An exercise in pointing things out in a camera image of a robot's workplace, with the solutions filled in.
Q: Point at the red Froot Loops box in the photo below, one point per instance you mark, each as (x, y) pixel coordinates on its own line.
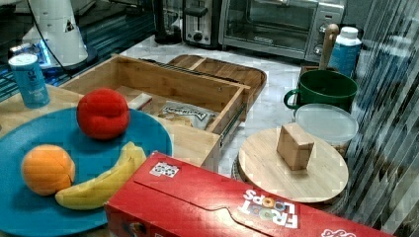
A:
(166, 197)

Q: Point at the round wooden lid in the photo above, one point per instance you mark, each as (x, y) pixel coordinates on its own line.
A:
(293, 164)

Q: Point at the wooden drawer cabinet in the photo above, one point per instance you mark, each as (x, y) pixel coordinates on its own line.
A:
(192, 145)

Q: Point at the green mug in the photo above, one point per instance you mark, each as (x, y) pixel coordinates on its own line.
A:
(322, 87)

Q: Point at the red plush apple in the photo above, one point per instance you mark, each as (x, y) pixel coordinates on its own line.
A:
(103, 114)

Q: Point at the orange plush fruit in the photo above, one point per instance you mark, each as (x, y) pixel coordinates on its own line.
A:
(47, 169)

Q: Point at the blue plate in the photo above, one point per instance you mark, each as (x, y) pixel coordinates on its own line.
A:
(24, 213)

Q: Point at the black french press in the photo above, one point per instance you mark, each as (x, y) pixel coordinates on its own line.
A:
(167, 21)

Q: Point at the white block in drawer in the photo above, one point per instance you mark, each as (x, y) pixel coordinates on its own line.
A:
(140, 101)

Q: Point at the wooden spoon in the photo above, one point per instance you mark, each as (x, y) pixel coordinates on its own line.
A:
(331, 33)

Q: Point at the silver toaster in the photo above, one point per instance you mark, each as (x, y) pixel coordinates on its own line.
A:
(201, 22)

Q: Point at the blue white-capped bottle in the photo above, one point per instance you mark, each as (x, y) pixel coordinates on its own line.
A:
(345, 51)

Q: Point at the silver toaster oven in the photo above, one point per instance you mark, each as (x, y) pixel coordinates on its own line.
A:
(290, 28)

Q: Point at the blue spice can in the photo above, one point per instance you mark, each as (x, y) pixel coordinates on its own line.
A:
(28, 76)

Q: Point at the wooden drawer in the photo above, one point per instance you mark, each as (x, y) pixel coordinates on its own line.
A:
(230, 100)

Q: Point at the snack bag in drawer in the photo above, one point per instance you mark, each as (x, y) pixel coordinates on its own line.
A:
(187, 114)

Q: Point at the yellow plush banana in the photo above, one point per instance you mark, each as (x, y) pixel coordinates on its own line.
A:
(95, 192)

